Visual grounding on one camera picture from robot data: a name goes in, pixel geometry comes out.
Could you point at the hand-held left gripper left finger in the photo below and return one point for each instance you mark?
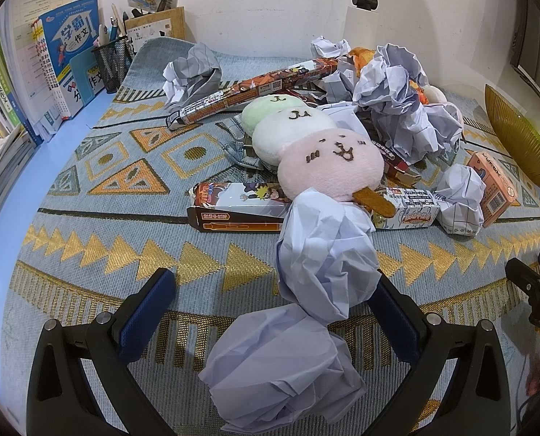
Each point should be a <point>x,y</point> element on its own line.
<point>147,313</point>

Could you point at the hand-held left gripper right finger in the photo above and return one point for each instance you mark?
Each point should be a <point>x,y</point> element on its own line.
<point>394,322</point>

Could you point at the small orange cardboard box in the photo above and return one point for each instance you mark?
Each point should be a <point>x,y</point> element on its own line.
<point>494,186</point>

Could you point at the white paper ball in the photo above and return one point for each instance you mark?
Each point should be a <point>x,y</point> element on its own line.
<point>460,200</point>
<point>192,70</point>
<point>270,363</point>
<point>397,100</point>
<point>324,254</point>
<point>329,47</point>

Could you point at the gold ribbed glass plate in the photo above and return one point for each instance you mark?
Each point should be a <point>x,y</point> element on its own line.
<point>519,136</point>

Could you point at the pink round plush toy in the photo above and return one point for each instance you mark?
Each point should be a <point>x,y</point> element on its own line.
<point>447,106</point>

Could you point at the three-ball dango plush toy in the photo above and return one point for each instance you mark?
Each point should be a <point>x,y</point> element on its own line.
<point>310,145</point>

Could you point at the white orange printed pen box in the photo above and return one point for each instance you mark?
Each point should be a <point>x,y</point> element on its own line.
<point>211,109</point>

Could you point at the orange blue snack packet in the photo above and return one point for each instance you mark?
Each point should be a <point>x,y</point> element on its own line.
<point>360,59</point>

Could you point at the orange sausage snack stick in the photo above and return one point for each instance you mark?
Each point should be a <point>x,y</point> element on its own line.
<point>288,75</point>

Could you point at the patterned blue gold table mat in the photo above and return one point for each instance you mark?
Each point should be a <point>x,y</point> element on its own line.
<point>115,218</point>

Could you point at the dark printed pen box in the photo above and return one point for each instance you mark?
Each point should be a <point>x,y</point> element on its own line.
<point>233,209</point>

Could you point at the dark red pen box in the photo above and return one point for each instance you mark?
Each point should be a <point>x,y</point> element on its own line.
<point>399,163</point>

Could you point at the blue bookend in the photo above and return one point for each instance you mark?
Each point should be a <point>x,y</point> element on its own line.
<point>84,77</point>

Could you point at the black mesh pen holder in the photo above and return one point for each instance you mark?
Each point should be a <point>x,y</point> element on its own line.
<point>113,66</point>

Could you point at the row of books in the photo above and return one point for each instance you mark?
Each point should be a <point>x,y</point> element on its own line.
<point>6,100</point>

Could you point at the blue cover book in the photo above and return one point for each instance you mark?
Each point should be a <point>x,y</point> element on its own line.
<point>68,45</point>

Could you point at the cork board frame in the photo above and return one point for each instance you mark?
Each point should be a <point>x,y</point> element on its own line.
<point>156,29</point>

